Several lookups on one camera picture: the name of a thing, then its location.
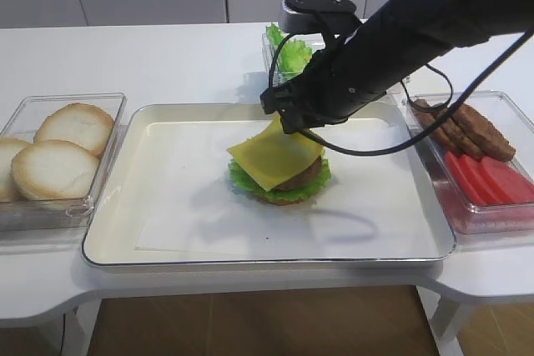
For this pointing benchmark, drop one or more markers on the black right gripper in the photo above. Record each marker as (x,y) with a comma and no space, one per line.
(339,80)

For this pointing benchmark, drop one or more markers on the yellow cheese slice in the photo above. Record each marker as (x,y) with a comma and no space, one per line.
(272,156)

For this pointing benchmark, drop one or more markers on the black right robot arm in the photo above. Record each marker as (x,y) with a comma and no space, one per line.
(418,31)

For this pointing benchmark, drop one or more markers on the clear lettuce box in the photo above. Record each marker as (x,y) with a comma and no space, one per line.
(313,40)

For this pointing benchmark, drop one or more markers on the green lettuce leaf in box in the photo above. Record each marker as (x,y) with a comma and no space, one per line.
(294,56)

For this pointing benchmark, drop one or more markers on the green lettuce leaf back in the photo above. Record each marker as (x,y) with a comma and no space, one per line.
(275,35)

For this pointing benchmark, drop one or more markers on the green lettuce leaf on burger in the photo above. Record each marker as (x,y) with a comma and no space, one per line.
(246,184)

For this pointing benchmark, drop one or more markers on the brown patty on burger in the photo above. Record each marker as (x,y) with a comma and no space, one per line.
(316,174)

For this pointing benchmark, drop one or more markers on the brown meat patty back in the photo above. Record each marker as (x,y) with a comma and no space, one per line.
(438,135)

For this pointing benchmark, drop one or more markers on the brown meat patty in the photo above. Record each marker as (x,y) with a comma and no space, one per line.
(438,135)
(465,129)
(494,143)

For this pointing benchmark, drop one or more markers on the brown meat patty middle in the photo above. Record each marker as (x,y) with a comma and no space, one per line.
(465,129)

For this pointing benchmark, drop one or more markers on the white paper sheet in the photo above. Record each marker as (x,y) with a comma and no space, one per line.
(371,208)

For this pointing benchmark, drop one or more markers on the bottom bun of burger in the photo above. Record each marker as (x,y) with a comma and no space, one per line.
(281,198)

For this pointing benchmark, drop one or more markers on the clear patty and tomato box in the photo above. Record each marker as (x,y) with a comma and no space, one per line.
(464,216)

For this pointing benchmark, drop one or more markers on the brown meat patty front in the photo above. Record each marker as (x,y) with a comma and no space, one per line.
(494,143)

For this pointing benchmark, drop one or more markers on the red tomato slice back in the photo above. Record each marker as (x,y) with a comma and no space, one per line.
(452,162)

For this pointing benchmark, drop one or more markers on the red tomato slice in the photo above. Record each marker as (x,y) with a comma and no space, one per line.
(508,184)
(471,169)
(452,162)

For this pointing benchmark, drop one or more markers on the white serving tray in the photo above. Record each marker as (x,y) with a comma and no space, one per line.
(154,135)

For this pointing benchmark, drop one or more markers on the red tomato slice middle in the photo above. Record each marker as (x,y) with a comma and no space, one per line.
(471,169)

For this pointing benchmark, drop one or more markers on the red tomato slice front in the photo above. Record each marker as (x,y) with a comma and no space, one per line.
(508,184)

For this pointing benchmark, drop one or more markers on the white table leg right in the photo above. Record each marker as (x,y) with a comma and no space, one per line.
(447,321)

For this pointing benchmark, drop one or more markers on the white table leg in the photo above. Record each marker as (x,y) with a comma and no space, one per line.
(447,321)
(78,327)

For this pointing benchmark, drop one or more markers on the white bun back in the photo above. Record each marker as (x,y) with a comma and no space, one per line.
(86,125)

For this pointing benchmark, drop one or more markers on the white bun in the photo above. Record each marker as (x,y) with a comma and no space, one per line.
(86,125)
(9,147)
(54,170)

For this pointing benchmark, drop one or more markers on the clear bun box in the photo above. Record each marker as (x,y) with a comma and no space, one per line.
(67,213)

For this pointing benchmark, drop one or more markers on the white bun front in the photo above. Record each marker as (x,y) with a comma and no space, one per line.
(54,170)

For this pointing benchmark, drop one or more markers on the white bun middle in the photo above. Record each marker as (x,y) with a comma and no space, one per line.
(9,147)

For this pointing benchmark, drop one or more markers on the white table leg left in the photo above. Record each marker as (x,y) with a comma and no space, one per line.
(78,327)

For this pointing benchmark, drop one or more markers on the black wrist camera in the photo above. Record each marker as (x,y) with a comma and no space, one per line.
(318,16)

